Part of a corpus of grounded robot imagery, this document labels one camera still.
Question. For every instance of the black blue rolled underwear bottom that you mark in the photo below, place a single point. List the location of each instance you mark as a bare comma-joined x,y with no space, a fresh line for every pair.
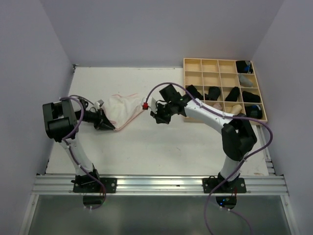
254,111

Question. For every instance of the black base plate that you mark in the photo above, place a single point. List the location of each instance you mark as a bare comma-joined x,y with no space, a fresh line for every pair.
97,184
220,187

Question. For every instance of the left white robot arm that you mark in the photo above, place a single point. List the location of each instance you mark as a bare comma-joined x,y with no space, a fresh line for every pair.
62,120

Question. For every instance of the black garment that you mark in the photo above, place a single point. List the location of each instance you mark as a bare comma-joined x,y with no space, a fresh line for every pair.
194,92

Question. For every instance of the black rolled underwear middle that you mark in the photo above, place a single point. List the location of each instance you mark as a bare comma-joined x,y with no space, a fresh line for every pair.
233,95

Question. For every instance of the black rolled underwear right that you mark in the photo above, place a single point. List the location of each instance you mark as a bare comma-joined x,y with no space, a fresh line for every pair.
250,97

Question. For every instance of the black striped underwear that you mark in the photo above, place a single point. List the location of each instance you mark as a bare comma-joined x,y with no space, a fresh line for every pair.
213,93

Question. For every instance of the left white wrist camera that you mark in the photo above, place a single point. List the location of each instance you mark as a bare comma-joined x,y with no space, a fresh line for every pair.
98,104

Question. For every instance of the white pink-trimmed underwear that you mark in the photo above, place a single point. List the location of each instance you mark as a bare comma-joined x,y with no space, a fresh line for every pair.
121,110

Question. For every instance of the wooden compartment organizer box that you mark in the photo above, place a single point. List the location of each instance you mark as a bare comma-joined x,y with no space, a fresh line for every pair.
204,73

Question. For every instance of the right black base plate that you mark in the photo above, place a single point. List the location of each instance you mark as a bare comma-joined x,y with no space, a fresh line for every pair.
220,187

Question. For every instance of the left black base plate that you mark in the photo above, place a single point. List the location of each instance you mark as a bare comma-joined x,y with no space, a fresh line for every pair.
97,184

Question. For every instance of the black blue rolled underwear top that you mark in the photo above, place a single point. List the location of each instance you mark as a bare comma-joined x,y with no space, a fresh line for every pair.
243,66

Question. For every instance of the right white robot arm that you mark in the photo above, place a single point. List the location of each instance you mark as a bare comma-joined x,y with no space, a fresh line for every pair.
238,137

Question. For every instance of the grey rolled underwear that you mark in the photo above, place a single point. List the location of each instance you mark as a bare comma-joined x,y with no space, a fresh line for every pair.
244,81

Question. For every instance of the pink rolled underwear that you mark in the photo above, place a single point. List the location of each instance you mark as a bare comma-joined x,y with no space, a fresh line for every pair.
218,106

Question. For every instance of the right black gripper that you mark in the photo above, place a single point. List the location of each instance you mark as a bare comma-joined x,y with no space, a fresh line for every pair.
159,116

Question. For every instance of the black blue rolled underwear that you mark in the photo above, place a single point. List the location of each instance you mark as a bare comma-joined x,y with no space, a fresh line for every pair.
254,111
243,66

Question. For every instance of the beige rolled underwear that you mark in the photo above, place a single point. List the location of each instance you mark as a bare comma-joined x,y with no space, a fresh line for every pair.
236,109

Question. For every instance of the aluminium mounting rail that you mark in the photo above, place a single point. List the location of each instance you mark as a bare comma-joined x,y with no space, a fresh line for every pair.
60,184

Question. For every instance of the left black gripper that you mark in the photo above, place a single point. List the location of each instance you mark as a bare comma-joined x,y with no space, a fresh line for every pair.
102,122

